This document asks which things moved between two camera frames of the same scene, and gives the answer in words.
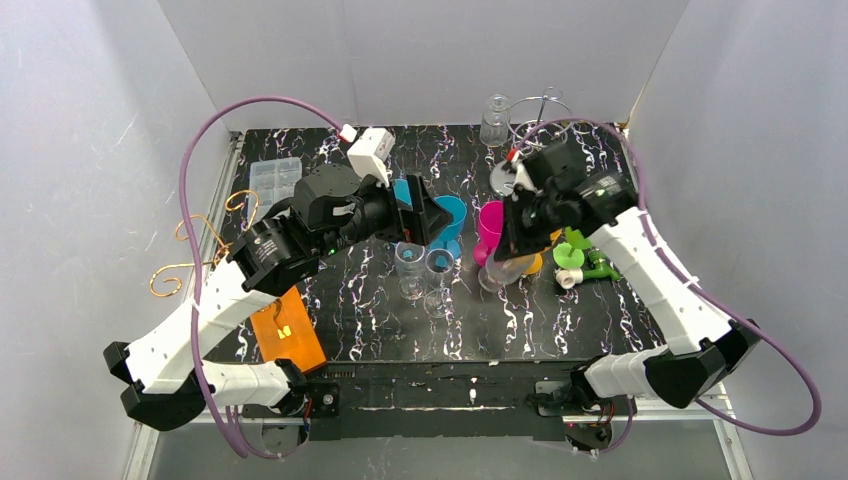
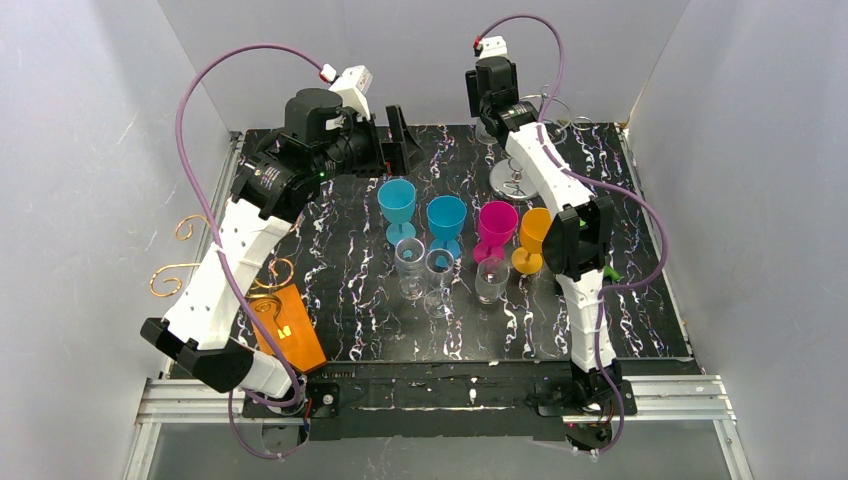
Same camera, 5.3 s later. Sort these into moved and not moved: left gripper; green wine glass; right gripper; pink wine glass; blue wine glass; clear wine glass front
Moved: green wine glass; right gripper; left gripper
Not moved: blue wine glass; pink wine glass; clear wine glass front
